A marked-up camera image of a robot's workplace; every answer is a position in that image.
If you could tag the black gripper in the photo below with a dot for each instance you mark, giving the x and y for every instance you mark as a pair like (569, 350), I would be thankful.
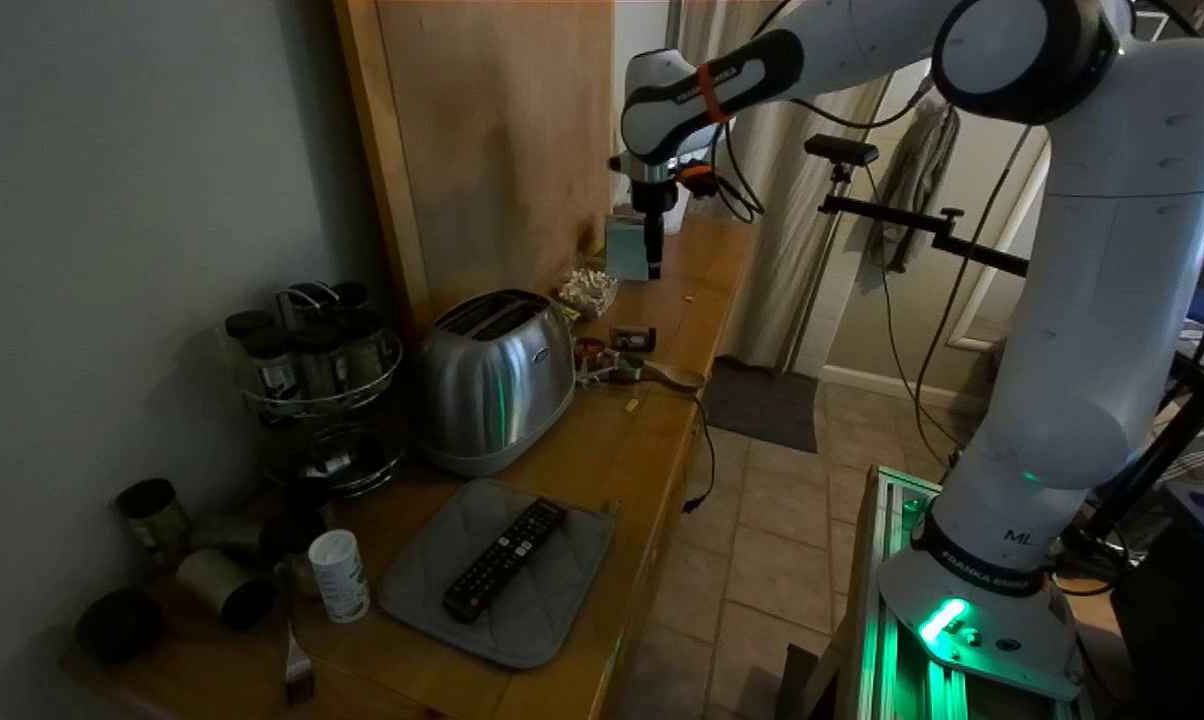
(653, 192)

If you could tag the robot base stand green light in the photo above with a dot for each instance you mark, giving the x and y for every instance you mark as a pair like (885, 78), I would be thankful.
(892, 641)

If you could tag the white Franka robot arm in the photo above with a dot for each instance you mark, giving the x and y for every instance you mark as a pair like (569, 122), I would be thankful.
(1132, 266)

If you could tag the small items on counter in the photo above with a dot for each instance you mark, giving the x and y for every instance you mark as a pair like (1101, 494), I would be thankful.
(664, 376)

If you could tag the light blue container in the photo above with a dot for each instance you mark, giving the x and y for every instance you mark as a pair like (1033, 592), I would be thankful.
(625, 245)

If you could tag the white bucket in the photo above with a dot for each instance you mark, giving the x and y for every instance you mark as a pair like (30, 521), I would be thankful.
(683, 209)

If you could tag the patterned white cloth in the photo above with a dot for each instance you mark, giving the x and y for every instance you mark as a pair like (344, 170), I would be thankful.
(587, 291)

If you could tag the beige curtain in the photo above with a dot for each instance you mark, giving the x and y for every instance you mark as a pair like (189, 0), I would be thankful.
(786, 295)

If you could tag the grey door mat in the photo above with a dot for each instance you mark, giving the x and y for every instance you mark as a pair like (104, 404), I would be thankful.
(761, 400)

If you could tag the wooden cabinet side panel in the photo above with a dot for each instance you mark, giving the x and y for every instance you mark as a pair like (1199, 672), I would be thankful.
(492, 135)

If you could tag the silver toaster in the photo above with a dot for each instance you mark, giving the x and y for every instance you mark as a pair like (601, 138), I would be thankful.
(492, 386)

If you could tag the hanging item on door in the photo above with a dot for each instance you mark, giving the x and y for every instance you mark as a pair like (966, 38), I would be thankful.
(912, 174)

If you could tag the black remote control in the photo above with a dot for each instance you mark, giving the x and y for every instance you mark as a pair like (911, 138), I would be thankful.
(502, 562)

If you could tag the spice rack carousel with jars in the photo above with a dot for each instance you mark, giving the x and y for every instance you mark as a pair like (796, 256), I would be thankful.
(320, 362)

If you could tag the grey pot holder cloth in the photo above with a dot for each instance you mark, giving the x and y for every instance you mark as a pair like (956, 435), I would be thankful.
(546, 603)

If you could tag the white plastic bottle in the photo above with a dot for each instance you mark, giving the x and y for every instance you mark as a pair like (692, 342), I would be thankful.
(341, 573)

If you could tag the metal tin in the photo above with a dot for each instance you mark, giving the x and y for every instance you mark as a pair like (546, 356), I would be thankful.
(225, 586)
(150, 516)

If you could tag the dark blue box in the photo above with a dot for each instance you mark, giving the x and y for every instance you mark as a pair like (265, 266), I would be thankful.
(1203, 603)

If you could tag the dark round tin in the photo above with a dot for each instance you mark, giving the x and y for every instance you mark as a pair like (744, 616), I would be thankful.
(121, 624)

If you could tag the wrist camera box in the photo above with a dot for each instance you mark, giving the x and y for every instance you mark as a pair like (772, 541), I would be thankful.
(623, 163)

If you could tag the black camera on stand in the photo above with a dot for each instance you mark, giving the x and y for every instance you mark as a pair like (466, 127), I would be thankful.
(843, 149)

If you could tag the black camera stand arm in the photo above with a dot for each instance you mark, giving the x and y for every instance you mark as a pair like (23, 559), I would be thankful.
(946, 242)

